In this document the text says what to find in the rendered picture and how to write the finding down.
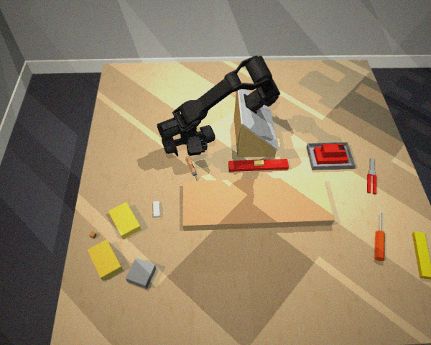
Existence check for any awl with brown handle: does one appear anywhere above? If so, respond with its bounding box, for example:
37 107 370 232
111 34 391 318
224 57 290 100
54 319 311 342
186 156 198 180

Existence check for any red-handled awl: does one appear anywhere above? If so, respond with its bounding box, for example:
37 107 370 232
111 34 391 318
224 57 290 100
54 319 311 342
374 212 384 261

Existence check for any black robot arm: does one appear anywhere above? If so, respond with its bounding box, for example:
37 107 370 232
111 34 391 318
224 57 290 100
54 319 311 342
157 56 280 156

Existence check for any tan wooden floor panel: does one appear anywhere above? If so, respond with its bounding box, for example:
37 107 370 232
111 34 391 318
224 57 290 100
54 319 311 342
183 177 334 231

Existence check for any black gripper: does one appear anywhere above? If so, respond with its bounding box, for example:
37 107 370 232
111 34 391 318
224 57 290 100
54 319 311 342
162 125 216 156

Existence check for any red flat bar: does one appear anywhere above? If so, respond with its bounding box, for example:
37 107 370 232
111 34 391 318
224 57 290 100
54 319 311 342
228 159 289 172

